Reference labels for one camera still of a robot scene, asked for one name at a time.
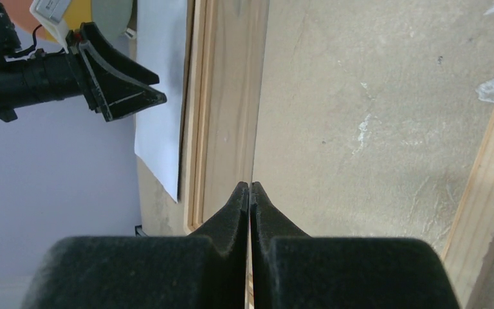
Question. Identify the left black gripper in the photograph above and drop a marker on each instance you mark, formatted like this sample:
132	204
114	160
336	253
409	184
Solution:
119	86

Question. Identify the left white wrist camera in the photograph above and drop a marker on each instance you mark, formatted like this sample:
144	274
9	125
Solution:
50	14

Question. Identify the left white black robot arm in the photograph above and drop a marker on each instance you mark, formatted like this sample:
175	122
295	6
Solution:
7	31

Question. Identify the white cylindrical drum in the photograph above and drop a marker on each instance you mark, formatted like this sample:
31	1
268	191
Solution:
111	16

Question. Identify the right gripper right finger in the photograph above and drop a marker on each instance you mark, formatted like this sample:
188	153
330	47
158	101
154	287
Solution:
292	269

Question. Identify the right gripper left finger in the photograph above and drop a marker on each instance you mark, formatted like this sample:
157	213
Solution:
205	269

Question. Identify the wooden picture frame with glass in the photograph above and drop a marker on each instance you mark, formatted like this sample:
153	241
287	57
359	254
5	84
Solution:
359	118

